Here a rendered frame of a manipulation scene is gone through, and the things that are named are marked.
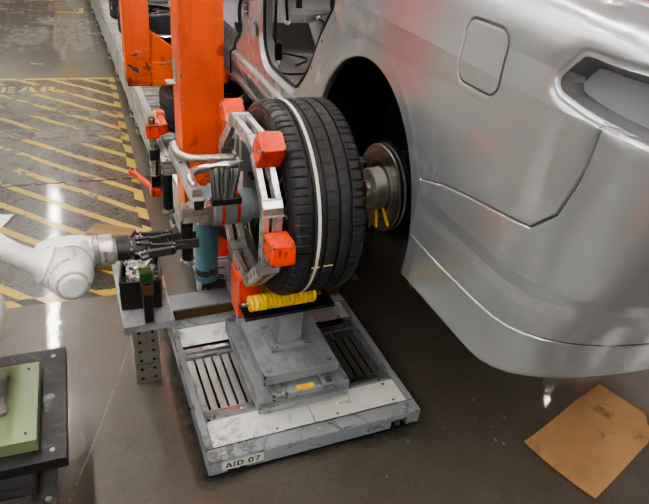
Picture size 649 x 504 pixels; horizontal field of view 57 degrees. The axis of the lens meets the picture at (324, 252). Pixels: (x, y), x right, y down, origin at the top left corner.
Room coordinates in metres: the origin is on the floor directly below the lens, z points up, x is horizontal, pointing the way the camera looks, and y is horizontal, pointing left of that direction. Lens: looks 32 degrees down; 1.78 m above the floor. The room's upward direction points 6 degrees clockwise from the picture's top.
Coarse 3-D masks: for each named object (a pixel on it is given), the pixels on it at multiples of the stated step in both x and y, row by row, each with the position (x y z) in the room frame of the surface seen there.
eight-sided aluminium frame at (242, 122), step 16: (240, 112) 1.88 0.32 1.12; (224, 128) 1.95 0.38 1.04; (240, 128) 1.77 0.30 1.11; (256, 128) 1.76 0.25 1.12; (224, 144) 1.96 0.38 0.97; (256, 176) 1.60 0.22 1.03; (272, 176) 1.61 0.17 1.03; (272, 192) 1.60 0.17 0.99; (272, 208) 1.54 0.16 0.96; (240, 224) 1.93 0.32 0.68; (272, 224) 1.58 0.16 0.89; (240, 240) 1.90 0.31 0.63; (240, 256) 1.80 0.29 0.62; (240, 272) 1.74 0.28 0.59; (256, 272) 1.57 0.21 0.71; (272, 272) 1.55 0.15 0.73
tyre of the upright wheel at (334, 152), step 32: (288, 128) 1.70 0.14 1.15; (320, 128) 1.74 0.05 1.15; (288, 160) 1.62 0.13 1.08; (320, 160) 1.65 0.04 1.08; (352, 160) 1.68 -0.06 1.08; (288, 192) 1.59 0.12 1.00; (320, 192) 1.58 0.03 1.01; (352, 192) 1.62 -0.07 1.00; (288, 224) 1.57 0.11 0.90; (352, 224) 1.60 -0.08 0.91; (256, 256) 1.85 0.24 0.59; (320, 256) 1.55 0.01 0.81; (352, 256) 1.60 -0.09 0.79; (288, 288) 1.57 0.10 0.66; (320, 288) 1.67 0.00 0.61
